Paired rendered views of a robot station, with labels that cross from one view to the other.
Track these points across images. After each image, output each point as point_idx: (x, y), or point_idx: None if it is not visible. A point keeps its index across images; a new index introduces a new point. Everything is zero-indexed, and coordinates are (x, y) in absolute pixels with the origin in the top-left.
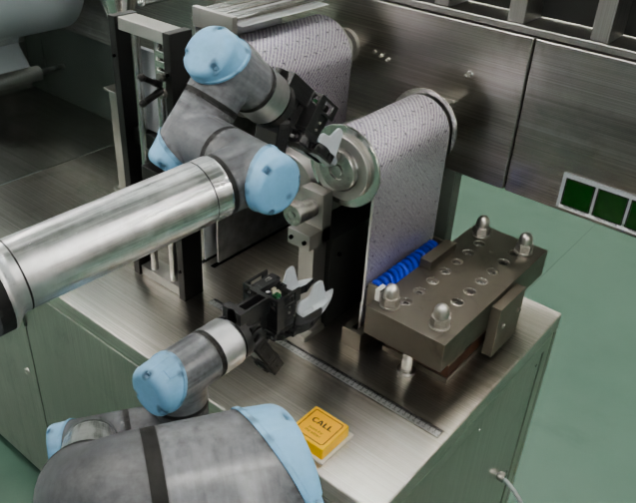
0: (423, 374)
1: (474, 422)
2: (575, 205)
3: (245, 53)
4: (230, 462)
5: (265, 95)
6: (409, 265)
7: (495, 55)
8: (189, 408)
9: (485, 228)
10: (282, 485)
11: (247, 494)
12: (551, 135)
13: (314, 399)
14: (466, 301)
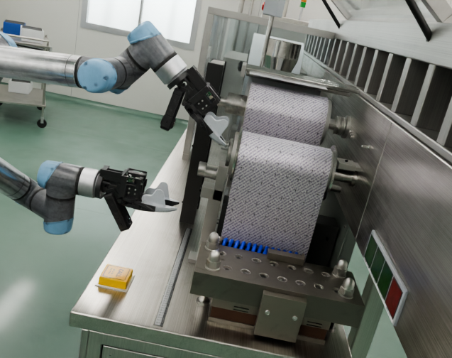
0: (207, 310)
1: (199, 355)
2: (367, 258)
3: (148, 34)
4: None
5: (157, 62)
6: (258, 248)
7: (379, 134)
8: (50, 192)
9: (338, 268)
10: None
11: None
12: (378, 198)
13: (144, 273)
14: (250, 275)
